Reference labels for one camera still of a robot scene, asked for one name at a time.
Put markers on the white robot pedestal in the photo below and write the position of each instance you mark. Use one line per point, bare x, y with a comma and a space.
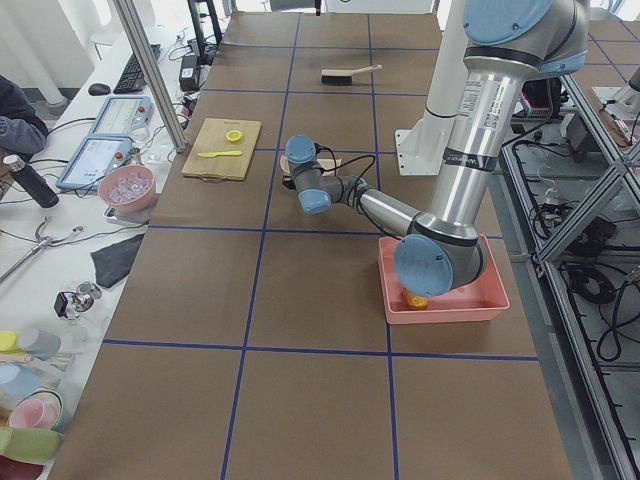
420, 149

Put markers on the teach pendant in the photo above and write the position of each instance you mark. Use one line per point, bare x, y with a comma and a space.
121, 115
96, 157

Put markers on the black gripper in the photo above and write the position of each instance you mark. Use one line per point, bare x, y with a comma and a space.
287, 183

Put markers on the pink cup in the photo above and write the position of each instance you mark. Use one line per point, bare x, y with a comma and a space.
41, 410

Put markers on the black keyboard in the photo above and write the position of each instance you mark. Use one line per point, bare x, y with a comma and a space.
132, 78

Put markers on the yellow cup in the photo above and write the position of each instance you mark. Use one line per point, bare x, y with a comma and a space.
9, 341

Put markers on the dark grey cloth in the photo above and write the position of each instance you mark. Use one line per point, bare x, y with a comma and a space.
114, 262

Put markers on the black computer mouse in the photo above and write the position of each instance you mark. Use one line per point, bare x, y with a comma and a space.
98, 89

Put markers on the wooden cutting board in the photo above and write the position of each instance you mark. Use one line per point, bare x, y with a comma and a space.
211, 137

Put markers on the metal stand rod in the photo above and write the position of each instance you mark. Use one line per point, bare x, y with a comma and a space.
42, 242

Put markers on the black power adapter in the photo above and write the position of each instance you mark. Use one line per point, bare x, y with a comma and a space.
189, 74

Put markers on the person in dark clothes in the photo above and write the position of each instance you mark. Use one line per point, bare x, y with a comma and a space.
22, 131

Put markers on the aluminium frame post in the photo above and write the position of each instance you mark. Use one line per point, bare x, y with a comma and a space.
140, 45

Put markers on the pink plastic bin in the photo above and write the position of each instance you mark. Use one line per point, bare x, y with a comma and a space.
482, 300

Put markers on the grey cup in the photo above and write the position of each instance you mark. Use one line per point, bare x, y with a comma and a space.
39, 342

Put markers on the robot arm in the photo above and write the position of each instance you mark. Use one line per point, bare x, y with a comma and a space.
508, 44

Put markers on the pink bowl with ice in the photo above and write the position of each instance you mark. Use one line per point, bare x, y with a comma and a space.
128, 189

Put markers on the blue cup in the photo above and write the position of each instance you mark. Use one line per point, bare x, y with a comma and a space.
18, 382

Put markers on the yellow toy knife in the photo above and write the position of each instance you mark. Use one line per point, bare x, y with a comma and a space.
216, 154

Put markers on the near teach pendant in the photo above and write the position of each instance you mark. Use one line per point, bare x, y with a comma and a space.
96, 157

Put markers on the beige plastic dustpan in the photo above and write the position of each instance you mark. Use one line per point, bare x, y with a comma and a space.
325, 162

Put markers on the green cup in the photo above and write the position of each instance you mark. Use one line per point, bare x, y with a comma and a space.
35, 446

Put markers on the yellow lemon half toy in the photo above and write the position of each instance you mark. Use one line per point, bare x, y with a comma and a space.
234, 135

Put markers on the black water bottle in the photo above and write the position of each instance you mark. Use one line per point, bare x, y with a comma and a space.
31, 181

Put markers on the wooden hand brush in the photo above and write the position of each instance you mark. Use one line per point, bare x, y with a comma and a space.
344, 77

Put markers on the far teach pendant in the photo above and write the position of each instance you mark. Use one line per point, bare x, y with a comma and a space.
121, 115

